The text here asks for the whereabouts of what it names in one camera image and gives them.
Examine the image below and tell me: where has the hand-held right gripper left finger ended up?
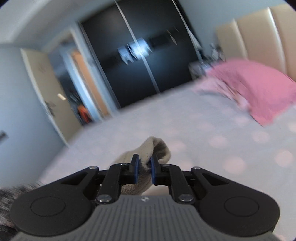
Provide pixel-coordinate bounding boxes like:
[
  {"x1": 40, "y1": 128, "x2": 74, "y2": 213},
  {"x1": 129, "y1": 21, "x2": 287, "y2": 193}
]
[{"x1": 60, "y1": 153, "x2": 141, "y2": 205}]

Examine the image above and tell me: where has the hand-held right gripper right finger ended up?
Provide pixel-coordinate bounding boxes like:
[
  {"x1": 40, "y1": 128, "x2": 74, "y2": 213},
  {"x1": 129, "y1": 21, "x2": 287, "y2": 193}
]
[{"x1": 149, "y1": 155, "x2": 230, "y2": 205}]

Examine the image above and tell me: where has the beige fleece hoodie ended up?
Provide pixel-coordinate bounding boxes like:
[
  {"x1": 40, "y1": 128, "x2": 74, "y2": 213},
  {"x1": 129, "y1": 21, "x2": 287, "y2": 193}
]
[{"x1": 107, "y1": 136, "x2": 171, "y2": 196}]

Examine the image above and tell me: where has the orange stool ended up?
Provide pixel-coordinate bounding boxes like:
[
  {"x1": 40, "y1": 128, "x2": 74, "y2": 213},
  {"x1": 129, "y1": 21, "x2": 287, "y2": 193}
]
[{"x1": 77, "y1": 105, "x2": 90, "y2": 123}]

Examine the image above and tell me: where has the black sliding wardrobe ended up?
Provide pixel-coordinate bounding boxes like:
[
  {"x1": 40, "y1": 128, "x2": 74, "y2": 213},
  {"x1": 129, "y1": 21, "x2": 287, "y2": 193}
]
[{"x1": 80, "y1": 0, "x2": 204, "y2": 109}]

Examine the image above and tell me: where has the hallway door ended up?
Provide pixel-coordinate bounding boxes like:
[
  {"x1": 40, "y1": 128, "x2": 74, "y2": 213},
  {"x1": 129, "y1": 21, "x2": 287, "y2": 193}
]
[{"x1": 69, "y1": 50, "x2": 112, "y2": 119}]

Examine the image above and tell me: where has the pink patterned pillow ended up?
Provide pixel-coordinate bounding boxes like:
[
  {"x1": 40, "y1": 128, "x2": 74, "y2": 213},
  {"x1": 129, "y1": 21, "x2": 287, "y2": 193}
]
[{"x1": 193, "y1": 76, "x2": 252, "y2": 114}]

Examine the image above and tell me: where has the white nightstand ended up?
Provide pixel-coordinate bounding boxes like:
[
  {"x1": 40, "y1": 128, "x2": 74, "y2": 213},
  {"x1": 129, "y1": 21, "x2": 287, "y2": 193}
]
[{"x1": 188, "y1": 61, "x2": 216, "y2": 80}]

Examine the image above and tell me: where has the beige room door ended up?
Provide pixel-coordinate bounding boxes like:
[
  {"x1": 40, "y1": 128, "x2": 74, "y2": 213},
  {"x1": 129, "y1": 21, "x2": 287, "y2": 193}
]
[{"x1": 20, "y1": 47, "x2": 81, "y2": 147}]

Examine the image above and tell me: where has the fuzzy lilac fabric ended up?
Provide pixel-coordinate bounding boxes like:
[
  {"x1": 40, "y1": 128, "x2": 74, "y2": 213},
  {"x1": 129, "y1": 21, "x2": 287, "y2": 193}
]
[{"x1": 0, "y1": 182, "x2": 45, "y2": 234}]

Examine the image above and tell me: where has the plain pink pillow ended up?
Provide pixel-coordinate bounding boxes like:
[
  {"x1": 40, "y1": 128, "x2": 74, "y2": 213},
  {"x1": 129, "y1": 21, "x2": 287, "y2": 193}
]
[{"x1": 207, "y1": 58, "x2": 296, "y2": 127}]

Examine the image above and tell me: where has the cream padded headboard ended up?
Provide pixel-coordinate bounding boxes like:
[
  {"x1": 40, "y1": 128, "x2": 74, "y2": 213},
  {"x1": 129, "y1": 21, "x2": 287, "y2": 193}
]
[{"x1": 216, "y1": 3, "x2": 296, "y2": 81}]

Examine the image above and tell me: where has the metal door handle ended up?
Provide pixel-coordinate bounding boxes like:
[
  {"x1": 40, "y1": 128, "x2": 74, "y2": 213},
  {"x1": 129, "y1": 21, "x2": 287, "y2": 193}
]
[{"x1": 45, "y1": 101, "x2": 57, "y2": 116}]

